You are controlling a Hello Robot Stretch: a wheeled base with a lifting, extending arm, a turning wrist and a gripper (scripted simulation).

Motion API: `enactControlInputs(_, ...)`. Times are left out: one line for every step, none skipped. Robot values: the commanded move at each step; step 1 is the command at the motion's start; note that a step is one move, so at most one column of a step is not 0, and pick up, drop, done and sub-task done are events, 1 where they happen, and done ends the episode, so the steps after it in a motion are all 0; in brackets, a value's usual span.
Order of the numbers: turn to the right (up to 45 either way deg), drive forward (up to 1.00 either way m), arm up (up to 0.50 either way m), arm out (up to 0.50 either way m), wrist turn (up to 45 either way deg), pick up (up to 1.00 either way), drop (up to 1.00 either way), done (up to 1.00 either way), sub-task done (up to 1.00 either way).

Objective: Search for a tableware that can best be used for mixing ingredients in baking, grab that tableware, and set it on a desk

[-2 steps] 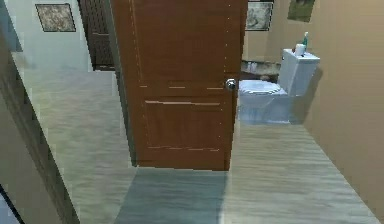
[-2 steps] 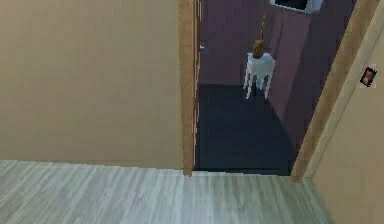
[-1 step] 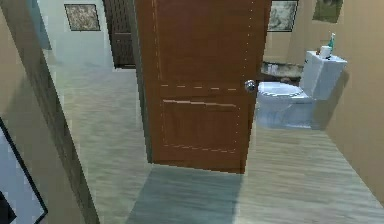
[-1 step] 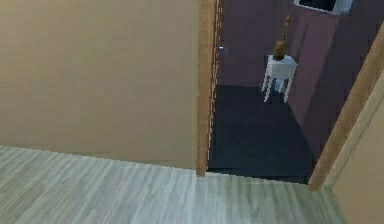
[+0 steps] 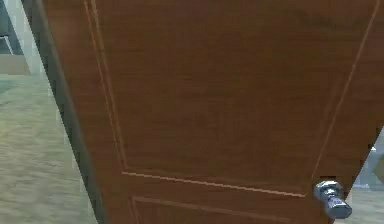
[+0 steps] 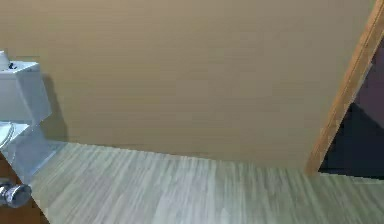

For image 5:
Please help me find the brown wooden room door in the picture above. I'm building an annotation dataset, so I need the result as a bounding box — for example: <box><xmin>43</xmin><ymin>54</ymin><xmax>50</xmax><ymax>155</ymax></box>
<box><xmin>21</xmin><ymin>0</ymin><xmax>384</xmax><ymax>224</ymax></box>

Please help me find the silver door handle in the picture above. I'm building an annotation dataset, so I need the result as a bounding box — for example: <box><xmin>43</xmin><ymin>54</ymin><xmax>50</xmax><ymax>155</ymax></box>
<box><xmin>313</xmin><ymin>180</ymin><xmax>353</xmax><ymax>220</ymax></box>

